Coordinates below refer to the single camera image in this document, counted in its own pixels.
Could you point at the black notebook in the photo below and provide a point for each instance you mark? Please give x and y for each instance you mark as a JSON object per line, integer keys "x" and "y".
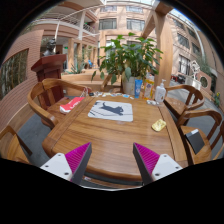
{"x": 195, "y": 141}

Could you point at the grey cat-print mouse pad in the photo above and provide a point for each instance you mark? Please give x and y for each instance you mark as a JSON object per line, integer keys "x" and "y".
{"x": 111, "y": 111}

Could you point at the green plant in white pot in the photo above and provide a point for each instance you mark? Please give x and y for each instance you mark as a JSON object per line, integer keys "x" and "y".
{"x": 128, "y": 60}

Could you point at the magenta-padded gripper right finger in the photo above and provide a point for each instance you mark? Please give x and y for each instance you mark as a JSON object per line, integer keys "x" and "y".
{"x": 165, "y": 166}

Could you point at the blue squeeze tube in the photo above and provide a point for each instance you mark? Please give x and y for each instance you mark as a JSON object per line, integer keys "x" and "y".
{"x": 138, "y": 88}

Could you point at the small clear tissue packet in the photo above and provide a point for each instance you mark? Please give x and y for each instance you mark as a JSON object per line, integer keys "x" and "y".
{"x": 152, "y": 102}

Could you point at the wooden armchair with red bag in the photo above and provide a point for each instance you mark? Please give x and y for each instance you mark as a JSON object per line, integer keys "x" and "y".
{"x": 43, "y": 115}

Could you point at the dark red wooden pedestal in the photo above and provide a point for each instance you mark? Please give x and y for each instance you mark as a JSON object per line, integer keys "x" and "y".
{"x": 50, "y": 68}

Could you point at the wooden armchair with black notebook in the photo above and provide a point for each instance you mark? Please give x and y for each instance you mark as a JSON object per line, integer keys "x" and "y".
{"x": 200, "y": 115}

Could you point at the white abstract sculpture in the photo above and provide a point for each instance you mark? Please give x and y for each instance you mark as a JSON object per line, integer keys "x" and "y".
{"x": 194, "y": 68}

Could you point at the white pump bottle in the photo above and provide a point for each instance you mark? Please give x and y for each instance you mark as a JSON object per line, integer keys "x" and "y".
{"x": 160, "y": 93}

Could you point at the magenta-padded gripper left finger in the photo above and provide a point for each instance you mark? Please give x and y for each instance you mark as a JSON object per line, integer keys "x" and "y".
{"x": 56, "y": 165}

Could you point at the wooden planter box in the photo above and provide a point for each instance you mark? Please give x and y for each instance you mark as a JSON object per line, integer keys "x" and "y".
{"x": 80, "y": 81}

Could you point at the red paper bag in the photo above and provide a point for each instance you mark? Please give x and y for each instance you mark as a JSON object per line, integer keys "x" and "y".
{"x": 70, "y": 105}

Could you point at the orange dish soap bottle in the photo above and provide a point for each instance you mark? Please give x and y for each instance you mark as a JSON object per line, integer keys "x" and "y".
{"x": 149, "y": 86}

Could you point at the dark bust statue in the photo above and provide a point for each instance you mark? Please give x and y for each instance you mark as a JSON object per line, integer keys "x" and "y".
{"x": 50, "y": 48}

